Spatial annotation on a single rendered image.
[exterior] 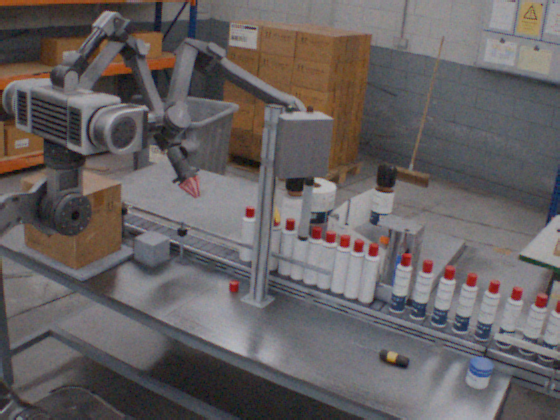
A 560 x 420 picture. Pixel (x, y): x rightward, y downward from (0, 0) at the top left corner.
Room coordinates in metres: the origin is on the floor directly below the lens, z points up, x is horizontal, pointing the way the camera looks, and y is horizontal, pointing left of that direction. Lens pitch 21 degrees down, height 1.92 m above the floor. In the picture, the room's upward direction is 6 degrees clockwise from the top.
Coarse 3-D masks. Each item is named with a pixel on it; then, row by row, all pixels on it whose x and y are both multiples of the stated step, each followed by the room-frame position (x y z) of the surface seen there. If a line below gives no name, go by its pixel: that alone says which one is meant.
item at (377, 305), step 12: (132, 216) 2.45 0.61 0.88; (144, 228) 2.34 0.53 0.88; (156, 228) 2.35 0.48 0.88; (168, 228) 2.37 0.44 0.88; (192, 240) 2.28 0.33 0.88; (204, 240) 2.29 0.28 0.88; (216, 252) 2.19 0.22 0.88; (228, 252) 2.20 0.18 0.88; (240, 264) 2.12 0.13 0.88; (276, 276) 2.05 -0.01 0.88; (288, 276) 2.06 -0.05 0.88; (312, 288) 1.98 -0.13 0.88; (348, 300) 1.92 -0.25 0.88; (384, 312) 1.86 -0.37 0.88; (408, 312) 1.87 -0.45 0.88; (420, 324) 1.80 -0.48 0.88; (456, 336) 1.74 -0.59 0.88; (468, 336) 1.74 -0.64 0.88; (492, 336) 1.75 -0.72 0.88
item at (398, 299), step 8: (408, 256) 1.87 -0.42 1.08; (400, 264) 1.88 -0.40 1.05; (408, 264) 1.86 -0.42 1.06; (400, 272) 1.86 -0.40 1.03; (408, 272) 1.85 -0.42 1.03; (400, 280) 1.85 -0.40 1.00; (408, 280) 1.86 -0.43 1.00; (400, 288) 1.85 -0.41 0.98; (408, 288) 1.87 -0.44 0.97; (392, 296) 1.87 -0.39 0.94; (400, 296) 1.85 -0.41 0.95; (392, 304) 1.86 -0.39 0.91; (400, 304) 1.85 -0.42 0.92; (392, 312) 1.86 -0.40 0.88; (400, 312) 1.85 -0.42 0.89
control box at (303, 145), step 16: (304, 112) 2.02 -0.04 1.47; (320, 112) 2.04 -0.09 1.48; (288, 128) 1.91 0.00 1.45; (304, 128) 1.93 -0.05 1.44; (320, 128) 1.96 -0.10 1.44; (288, 144) 1.91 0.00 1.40; (304, 144) 1.93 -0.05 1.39; (320, 144) 1.96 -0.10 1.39; (288, 160) 1.91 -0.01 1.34; (304, 160) 1.94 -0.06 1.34; (320, 160) 1.96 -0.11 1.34; (288, 176) 1.91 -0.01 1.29; (304, 176) 1.94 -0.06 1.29; (320, 176) 1.97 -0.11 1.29
